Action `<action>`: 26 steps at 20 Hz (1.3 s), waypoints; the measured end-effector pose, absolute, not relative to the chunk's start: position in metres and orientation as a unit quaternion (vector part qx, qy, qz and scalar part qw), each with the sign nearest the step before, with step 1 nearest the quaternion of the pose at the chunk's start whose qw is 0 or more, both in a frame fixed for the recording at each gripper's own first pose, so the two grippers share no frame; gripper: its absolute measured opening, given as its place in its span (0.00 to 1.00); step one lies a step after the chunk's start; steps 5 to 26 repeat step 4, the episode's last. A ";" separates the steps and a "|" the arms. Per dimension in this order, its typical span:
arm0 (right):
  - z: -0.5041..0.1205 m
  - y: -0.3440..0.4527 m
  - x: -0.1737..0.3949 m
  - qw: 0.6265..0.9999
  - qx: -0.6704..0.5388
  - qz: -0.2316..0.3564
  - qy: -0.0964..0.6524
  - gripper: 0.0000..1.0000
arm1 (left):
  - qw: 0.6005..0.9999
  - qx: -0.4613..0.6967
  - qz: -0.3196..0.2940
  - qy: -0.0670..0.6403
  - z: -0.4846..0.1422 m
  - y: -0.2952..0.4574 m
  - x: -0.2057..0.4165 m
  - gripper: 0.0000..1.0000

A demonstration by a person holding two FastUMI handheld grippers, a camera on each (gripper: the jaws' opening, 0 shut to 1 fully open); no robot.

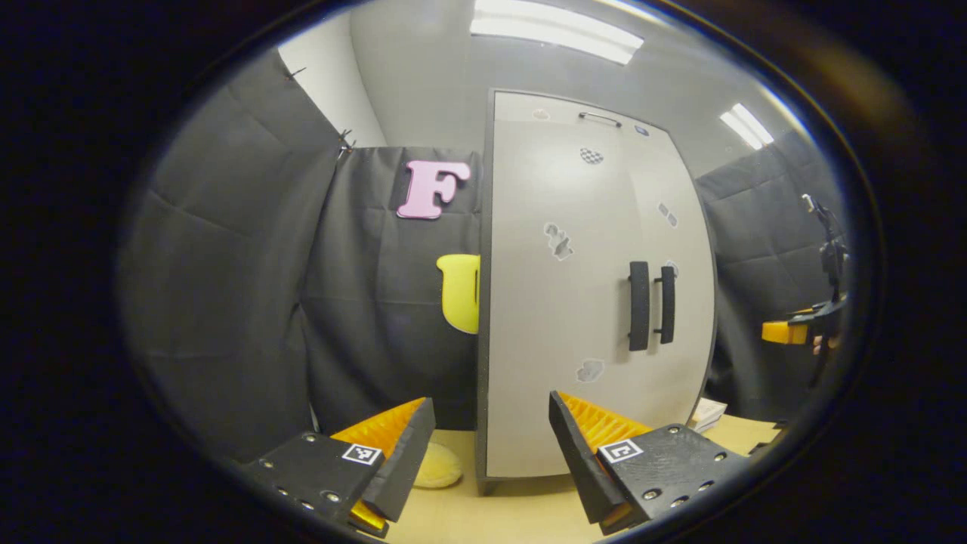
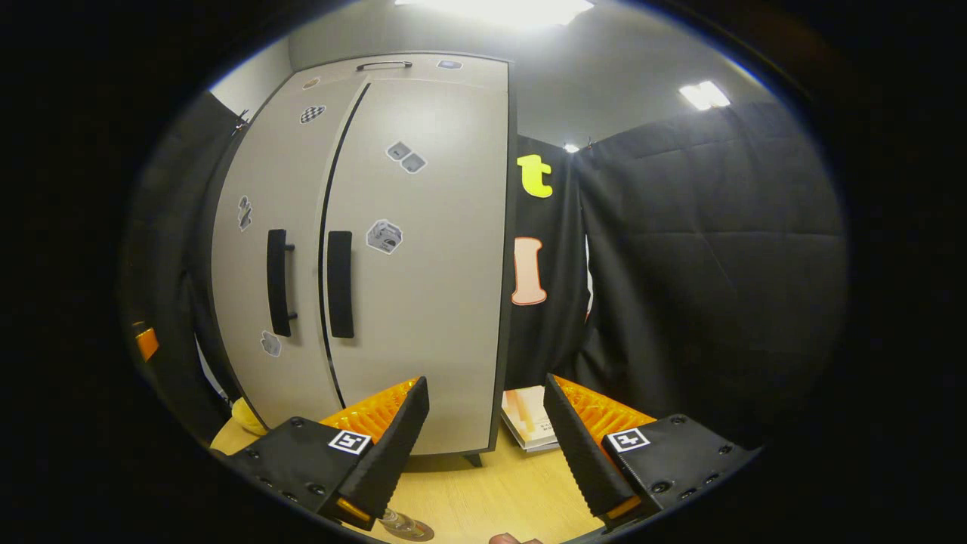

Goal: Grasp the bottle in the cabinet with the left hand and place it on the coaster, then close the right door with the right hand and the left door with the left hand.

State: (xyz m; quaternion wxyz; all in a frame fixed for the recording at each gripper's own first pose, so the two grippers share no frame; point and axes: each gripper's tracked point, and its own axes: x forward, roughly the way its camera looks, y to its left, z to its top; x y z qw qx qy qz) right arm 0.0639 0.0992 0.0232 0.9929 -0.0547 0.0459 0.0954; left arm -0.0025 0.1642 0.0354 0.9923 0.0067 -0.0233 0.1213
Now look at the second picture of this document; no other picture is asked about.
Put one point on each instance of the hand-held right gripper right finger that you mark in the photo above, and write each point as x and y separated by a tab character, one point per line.
578	453

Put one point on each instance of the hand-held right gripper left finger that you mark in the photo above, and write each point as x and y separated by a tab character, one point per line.
393	453

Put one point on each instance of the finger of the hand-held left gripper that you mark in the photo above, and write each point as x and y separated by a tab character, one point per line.
147	344

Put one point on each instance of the clear glass bottle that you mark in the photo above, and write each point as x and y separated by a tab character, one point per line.
394	518

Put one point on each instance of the grey cabinet door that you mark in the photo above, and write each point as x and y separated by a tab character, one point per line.
302	189
438	317

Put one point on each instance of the grey cabinet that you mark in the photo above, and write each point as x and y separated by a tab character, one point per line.
511	302

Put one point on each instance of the grey cabinet drawer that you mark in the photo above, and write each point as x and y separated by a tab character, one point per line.
423	75

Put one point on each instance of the stack of white booklets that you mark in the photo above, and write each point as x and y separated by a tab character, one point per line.
525	419

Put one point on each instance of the yellow sponge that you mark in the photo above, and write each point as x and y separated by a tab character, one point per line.
245	417

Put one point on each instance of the metal backdrop clip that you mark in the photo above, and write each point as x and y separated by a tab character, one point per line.
242	121

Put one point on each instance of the large ceiling light panel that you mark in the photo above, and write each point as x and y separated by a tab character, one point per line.
498	11

